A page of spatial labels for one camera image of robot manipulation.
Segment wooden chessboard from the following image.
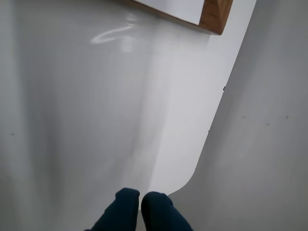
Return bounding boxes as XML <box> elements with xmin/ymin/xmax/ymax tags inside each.
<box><xmin>125</xmin><ymin>0</ymin><xmax>234</xmax><ymax>36</ymax></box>

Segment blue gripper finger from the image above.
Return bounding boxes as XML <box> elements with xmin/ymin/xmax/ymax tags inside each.
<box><xmin>84</xmin><ymin>188</ymin><xmax>141</xmax><ymax>231</ymax></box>
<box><xmin>141</xmin><ymin>191</ymin><xmax>193</xmax><ymax>231</ymax></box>

